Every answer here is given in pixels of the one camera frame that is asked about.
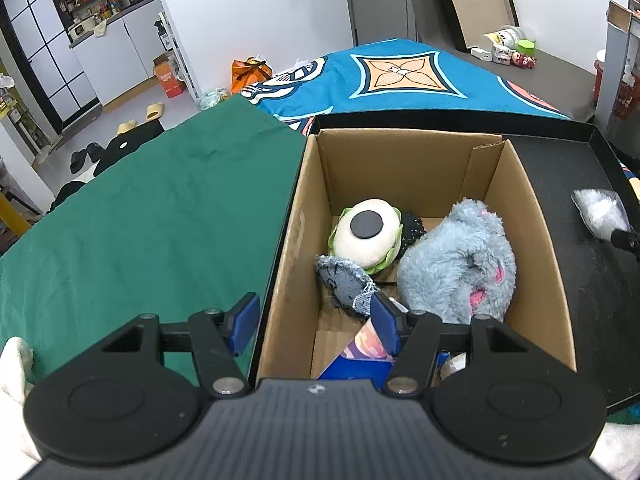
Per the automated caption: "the white fluffy bag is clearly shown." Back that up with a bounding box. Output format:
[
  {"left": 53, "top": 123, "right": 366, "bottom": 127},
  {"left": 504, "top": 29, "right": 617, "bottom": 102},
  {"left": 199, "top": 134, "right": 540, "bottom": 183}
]
[{"left": 572, "top": 188, "right": 631, "bottom": 242}]

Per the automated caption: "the blue tissue pack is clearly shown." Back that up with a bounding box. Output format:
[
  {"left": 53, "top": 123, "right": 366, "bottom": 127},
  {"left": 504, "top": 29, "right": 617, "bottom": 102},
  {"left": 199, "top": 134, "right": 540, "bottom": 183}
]
[{"left": 319, "top": 321, "right": 395, "bottom": 389}]

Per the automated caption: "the small white plastic bag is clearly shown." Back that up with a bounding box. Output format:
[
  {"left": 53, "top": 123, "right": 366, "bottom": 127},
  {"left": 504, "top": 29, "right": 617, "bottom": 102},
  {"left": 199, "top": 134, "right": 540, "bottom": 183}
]
[{"left": 439, "top": 353, "right": 466, "bottom": 382}]

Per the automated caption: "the grey denim plush piece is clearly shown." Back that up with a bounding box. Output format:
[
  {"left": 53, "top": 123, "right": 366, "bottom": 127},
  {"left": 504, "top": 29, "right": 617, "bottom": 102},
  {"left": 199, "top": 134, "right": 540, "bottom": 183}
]
[{"left": 316, "top": 255, "right": 378, "bottom": 320}]

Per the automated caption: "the grey fluffy plush toy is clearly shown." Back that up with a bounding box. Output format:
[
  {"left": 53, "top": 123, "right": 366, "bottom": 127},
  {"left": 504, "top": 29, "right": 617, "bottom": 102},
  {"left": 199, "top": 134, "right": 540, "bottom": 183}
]
[{"left": 397, "top": 198, "right": 516, "bottom": 324}]

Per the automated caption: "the black spiky pouch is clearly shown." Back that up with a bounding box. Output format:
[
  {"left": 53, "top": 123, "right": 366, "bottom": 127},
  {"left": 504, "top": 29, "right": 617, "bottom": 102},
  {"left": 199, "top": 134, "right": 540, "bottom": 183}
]
[{"left": 400, "top": 211, "right": 426, "bottom": 254}]

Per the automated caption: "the brown cardboard box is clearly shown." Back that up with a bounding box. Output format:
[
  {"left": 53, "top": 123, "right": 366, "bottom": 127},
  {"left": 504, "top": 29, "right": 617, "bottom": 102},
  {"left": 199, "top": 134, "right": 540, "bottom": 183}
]
[{"left": 257, "top": 128, "right": 577, "bottom": 379}]

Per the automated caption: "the black shallow tray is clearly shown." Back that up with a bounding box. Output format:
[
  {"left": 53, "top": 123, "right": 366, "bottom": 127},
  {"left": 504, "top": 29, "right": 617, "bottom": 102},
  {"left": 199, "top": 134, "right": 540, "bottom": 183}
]
[{"left": 250, "top": 110, "right": 639, "bottom": 412}]

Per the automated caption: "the green cloth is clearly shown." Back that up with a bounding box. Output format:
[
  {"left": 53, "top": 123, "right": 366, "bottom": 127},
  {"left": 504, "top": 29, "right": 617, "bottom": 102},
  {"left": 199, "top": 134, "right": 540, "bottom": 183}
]
[{"left": 1, "top": 96, "right": 305, "bottom": 381}]

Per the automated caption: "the red basket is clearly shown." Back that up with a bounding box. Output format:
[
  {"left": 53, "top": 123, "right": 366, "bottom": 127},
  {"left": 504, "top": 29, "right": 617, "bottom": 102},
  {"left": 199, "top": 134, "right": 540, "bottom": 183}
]
[{"left": 592, "top": 49, "right": 639, "bottom": 120}]

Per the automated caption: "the grey bench mat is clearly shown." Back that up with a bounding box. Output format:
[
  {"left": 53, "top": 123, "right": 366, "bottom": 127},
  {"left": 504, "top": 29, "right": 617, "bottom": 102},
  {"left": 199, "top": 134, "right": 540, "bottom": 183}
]
[{"left": 410, "top": 0, "right": 596, "bottom": 122}]

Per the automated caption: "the green lidded jar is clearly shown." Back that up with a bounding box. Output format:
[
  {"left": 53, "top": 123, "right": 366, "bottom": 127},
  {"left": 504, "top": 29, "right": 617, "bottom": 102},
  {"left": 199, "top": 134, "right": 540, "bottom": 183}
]
[{"left": 516, "top": 39, "right": 536, "bottom": 58}]

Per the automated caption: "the grey desk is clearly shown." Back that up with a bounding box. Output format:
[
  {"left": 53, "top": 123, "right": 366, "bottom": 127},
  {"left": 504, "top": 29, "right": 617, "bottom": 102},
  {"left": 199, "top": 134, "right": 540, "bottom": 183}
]
[{"left": 594, "top": 0, "right": 639, "bottom": 133}]

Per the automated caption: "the black slipper pair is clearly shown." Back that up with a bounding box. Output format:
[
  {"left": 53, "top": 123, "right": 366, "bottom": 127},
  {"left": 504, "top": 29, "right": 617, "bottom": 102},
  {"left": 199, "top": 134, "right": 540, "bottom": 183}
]
[{"left": 70, "top": 142, "right": 105, "bottom": 174}]

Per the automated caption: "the white towel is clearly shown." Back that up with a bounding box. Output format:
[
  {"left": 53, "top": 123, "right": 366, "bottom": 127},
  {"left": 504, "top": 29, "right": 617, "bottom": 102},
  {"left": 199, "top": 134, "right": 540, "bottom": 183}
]
[{"left": 1, "top": 337, "right": 40, "bottom": 480}]

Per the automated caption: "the yellow slipper pair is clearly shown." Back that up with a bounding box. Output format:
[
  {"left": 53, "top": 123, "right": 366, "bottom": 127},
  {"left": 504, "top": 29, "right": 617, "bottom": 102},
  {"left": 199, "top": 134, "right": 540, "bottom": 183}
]
[{"left": 115, "top": 102, "right": 166, "bottom": 137}]

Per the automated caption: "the white plastic tub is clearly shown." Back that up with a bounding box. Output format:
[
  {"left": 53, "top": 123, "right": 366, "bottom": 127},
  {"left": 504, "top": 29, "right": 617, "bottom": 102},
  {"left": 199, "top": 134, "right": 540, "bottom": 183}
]
[{"left": 476, "top": 25, "right": 537, "bottom": 52}]

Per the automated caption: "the blue patterned blanket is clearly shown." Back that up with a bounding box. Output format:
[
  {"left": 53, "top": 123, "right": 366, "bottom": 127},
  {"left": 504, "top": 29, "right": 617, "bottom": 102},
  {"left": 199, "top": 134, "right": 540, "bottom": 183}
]
[{"left": 241, "top": 39, "right": 567, "bottom": 134}]

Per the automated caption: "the orange bag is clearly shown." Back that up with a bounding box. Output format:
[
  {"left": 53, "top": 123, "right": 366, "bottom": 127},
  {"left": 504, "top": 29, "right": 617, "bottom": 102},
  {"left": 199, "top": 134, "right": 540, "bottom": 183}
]
[{"left": 230, "top": 56, "right": 273, "bottom": 94}]

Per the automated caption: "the orange cardboard box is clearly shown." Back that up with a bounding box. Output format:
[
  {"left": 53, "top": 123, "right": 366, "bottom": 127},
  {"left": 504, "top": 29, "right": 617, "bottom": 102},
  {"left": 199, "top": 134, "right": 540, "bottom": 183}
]
[{"left": 153, "top": 52, "right": 186, "bottom": 99}]

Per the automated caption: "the white kitchen cabinet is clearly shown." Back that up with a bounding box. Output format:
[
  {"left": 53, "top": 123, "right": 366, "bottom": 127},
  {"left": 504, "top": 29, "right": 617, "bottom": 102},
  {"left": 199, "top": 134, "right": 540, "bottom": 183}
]
[{"left": 70, "top": 0, "right": 166, "bottom": 105}]

